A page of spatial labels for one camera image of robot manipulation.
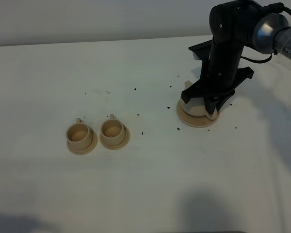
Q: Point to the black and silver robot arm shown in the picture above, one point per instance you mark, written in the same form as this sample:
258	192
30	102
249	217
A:
266	29

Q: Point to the tan right saucer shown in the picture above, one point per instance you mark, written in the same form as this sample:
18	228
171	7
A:
118	146

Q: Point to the tan teapot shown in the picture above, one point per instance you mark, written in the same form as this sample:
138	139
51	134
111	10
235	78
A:
195	108

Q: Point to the tan teapot saucer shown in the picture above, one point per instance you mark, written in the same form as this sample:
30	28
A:
197	123

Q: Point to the tan teacup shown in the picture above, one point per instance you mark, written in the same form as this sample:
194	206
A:
112	131
79	134

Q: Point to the tan left teacup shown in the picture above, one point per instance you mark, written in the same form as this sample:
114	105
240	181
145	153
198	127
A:
79	134

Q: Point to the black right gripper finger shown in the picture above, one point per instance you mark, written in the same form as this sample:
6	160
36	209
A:
211	104
223	99

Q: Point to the tan left saucer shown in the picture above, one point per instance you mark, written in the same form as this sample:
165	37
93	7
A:
85	150

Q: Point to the tan right teacup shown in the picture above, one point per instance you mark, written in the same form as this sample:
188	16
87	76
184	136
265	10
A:
112	131

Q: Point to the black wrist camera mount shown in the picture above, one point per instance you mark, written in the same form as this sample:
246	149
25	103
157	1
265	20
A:
202	52

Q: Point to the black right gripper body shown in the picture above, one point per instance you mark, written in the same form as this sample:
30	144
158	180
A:
219	77

